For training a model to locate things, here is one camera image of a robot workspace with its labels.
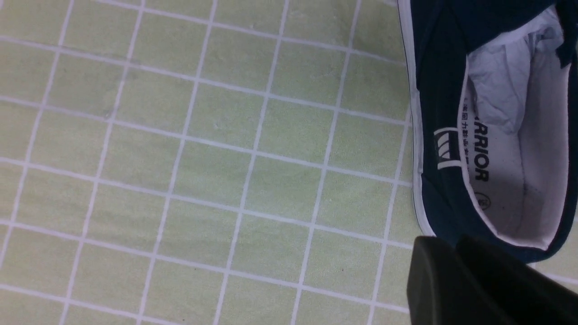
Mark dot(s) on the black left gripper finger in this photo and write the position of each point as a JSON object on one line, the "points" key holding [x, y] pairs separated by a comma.
{"points": [[476, 283]]}

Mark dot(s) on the green checkered floor cloth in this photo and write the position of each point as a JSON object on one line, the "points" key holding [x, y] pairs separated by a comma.
{"points": [[158, 168]]}

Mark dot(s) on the navy slip-on shoe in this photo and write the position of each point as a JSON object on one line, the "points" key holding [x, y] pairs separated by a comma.
{"points": [[493, 99]]}

